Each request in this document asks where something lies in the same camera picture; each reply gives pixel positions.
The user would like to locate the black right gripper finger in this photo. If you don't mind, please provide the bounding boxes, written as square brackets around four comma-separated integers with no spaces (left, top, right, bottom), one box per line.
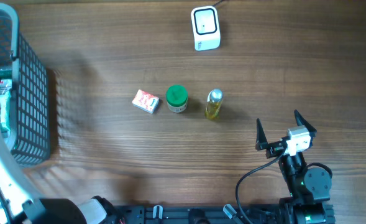
[256,118,268,145]
[294,110,316,133]

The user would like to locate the yellow oil bottle silver cap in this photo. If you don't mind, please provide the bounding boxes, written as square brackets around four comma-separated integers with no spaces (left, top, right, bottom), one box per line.
[205,89,223,119]

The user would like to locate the green lid small jar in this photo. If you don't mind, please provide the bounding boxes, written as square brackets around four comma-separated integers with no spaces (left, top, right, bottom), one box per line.
[166,85,188,113]

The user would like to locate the red white tissue pack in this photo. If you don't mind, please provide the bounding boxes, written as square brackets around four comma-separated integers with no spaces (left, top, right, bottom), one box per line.
[132,90,160,114]

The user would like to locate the pale green snack packet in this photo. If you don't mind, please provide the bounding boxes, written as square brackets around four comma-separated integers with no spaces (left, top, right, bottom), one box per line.
[0,79,12,137]

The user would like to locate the green 3M gloves package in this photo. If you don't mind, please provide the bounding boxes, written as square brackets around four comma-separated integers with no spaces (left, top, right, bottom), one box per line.
[0,69,12,80]

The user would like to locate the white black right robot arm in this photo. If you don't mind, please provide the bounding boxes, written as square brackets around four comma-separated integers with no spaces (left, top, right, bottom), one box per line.
[255,110,336,223]

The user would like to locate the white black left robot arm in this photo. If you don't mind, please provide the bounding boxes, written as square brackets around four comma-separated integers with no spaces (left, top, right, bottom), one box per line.
[0,128,120,224]

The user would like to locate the white barcode scanner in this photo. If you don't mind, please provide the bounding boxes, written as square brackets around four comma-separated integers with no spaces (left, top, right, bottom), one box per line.
[191,6,221,51]

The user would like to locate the grey plastic shopping basket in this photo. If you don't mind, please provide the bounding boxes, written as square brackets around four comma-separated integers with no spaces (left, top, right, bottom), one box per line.
[0,3,50,167]

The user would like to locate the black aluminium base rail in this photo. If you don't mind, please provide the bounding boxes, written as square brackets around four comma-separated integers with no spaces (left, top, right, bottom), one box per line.
[108,203,336,224]

